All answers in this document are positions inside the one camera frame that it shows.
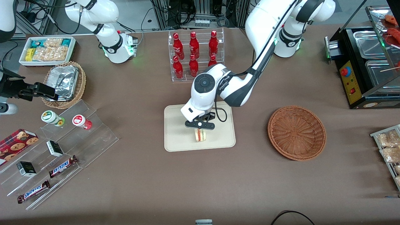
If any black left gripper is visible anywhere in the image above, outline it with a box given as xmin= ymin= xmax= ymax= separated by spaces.
xmin=185 ymin=111 xmax=217 ymax=130

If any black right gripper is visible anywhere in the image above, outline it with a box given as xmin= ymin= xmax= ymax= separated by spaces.
xmin=0 ymin=69 xmax=58 ymax=101

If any triangle sandwich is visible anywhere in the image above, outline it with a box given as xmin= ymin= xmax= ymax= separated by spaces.
xmin=194 ymin=128 xmax=207 ymax=143

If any beige plastic tray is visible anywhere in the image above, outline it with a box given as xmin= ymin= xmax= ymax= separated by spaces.
xmin=164 ymin=101 xmax=236 ymax=153

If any aluminium foil tray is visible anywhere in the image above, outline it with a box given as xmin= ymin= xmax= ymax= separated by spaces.
xmin=47 ymin=65 xmax=79 ymax=101

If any tan oval wicker basket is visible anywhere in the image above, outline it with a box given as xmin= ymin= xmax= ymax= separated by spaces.
xmin=41 ymin=61 xmax=87 ymax=109

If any round brown wicker basket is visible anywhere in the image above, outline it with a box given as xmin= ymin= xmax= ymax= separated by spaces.
xmin=267 ymin=106 xmax=327 ymax=162

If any green lid white cup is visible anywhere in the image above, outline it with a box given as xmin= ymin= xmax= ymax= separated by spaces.
xmin=41 ymin=110 xmax=65 ymax=127

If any white snack bin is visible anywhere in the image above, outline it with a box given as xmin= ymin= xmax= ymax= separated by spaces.
xmin=19 ymin=36 xmax=76 ymax=67

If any large clear cracker bag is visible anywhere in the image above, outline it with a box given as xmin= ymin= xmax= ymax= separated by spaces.
xmin=32 ymin=46 xmax=69 ymax=62

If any red lid white cup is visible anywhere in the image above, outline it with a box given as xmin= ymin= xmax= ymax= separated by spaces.
xmin=72 ymin=115 xmax=93 ymax=130

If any small clear cracker bag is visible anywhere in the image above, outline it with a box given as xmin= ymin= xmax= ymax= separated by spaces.
xmin=44 ymin=38 xmax=64 ymax=48

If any red cookie box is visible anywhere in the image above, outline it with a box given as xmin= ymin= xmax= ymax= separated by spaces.
xmin=0 ymin=129 xmax=39 ymax=166

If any small black box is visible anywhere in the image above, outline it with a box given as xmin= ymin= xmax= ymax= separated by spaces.
xmin=16 ymin=161 xmax=37 ymax=177
xmin=46 ymin=140 xmax=64 ymax=157

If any clear acrylic stepped shelf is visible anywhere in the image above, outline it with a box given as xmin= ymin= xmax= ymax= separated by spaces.
xmin=0 ymin=99 xmax=119 ymax=210

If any brown snickers bar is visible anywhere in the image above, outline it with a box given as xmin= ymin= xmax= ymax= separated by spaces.
xmin=48 ymin=155 xmax=78 ymax=178
xmin=17 ymin=180 xmax=51 ymax=204

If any clear acrylic bottle rack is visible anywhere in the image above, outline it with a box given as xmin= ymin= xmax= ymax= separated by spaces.
xmin=168 ymin=28 xmax=225 ymax=82

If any black food warmer cabinet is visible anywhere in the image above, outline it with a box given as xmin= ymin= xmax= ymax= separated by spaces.
xmin=325 ymin=5 xmax=400 ymax=110

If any grey snack rack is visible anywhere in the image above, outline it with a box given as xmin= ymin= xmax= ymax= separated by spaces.
xmin=370 ymin=124 xmax=400 ymax=191

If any steel warmer pan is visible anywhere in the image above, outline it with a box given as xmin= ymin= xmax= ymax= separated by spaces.
xmin=365 ymin=59 xmax=400 ymax=87
xmin=353 ymin=30 xmax=389 ymax=60

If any orange fried food piece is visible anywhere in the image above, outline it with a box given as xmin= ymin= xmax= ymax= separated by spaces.
xmin=384 ymin=14 xmax=400 ymax=27
xmin=385 ymin=27 xmax=400 ymax=47

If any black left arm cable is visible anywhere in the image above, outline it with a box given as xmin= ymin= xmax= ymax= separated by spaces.
xmin=213 ymin=0 xmax=299 ymax=123

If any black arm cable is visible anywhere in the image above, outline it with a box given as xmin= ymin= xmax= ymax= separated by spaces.
xmin=213 ymin=0 xmax=299 ymax=123
xmin=23 ymin=0 xmax=83 ymax=35

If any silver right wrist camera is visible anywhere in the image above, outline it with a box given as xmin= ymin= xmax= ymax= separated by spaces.
xmin=0 ymin=103 xmax=18 ymax=115

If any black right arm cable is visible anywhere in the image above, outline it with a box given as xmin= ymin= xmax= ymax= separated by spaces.
xmin=23 ymin=0 xmax=83 ymax=35

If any aluminium frame rack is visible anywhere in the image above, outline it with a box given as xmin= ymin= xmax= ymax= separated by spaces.
xmin=150 ymin=0 xmax=250 ymax=31

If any black looped cable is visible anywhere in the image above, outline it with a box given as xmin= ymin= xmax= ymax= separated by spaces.
xmin=270 ymin=210 xmax=316 ymax=225

